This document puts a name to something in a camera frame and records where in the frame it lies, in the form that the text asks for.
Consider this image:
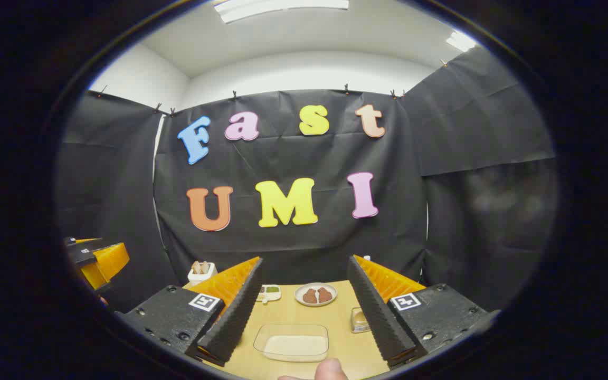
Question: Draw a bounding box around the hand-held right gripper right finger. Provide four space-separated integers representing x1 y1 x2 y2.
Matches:
347 255 500 368

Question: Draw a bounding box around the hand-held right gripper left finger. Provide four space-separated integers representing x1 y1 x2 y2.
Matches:
116 256 263 367

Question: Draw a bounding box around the clear chopstick holder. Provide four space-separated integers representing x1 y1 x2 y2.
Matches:
350 307 372 334

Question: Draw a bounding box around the clear rice container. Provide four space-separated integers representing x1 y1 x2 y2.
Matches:
253 324 330 363

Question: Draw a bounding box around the white divided dish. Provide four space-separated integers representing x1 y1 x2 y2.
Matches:
255 285 282 304

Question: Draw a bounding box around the white round plate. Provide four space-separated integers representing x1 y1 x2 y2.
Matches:
294 283 338 307

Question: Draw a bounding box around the black backdrop cloth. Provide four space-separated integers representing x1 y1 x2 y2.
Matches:
56 45 558 312

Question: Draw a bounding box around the ceiling light panel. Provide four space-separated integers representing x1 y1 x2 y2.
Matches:
445 31 479 52
213 0 350 24

